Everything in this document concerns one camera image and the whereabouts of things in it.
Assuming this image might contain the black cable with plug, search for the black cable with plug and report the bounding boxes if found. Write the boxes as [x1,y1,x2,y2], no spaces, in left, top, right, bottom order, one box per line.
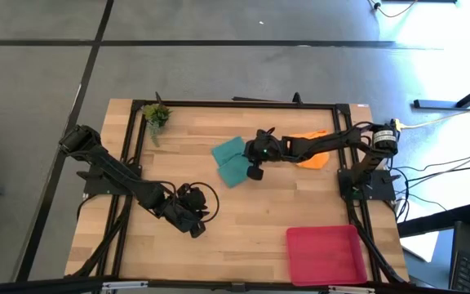
[366,0,419,20]

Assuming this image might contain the black desk edge bar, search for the black desk edge bar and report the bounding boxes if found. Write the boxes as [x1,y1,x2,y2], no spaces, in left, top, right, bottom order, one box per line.
[397,203,470,238]

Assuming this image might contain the black rig crossbar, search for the black rig crossbar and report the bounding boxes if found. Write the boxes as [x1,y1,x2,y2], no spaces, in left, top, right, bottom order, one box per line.
[0,276,464,294]

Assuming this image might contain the black desk foot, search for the black desk foot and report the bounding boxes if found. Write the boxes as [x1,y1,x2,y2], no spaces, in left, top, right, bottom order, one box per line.
[413,75,470,112]

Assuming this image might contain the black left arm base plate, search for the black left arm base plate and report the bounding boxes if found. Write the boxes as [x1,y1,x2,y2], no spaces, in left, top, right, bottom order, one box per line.
[75,162,144,198]

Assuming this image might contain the beige cable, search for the beige cable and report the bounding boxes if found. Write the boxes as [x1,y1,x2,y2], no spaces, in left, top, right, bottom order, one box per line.
[400,100,470,131]

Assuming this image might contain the orange microfiber towel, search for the orange microfiber towel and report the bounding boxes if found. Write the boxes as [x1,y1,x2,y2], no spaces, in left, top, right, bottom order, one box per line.
[290,129,330,171]

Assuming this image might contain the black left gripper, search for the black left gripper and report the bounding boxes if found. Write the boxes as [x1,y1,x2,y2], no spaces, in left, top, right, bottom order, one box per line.
[157,183,211,239]

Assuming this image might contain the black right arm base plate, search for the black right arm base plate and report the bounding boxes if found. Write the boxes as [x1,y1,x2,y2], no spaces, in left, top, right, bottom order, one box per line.
[337,168,402,203]

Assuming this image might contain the white paper sheet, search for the white paper sheet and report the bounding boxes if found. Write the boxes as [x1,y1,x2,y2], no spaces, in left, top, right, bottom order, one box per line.
[399,229,441,263]

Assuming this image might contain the teal microfiber towel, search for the teal microfiber towel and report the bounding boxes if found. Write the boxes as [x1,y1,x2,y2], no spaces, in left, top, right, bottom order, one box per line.
[211,136,255,189]

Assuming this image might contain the pink plastic basket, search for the pink plastic basket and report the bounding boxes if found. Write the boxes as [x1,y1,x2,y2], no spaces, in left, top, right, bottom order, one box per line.
[285,224,369,287]

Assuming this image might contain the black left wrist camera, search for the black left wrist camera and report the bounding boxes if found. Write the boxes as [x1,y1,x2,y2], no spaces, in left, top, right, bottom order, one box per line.
[184,186,210,211]

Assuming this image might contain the black left wrist camera cable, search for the black left wrist camera cable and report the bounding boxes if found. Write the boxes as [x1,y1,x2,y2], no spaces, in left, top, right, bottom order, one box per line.
[185,180,221,224]

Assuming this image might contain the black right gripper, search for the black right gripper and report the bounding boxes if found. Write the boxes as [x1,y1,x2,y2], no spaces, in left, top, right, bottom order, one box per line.
[245,127,287,181]

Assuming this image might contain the black aluminium table frame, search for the black aluminium table frame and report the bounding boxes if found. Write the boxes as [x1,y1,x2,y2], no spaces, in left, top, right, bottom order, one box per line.
[69,97,410,286]

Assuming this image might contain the small green potted plant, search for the small green potted plant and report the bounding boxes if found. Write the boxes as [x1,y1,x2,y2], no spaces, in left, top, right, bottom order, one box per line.
[141,102,174,148]

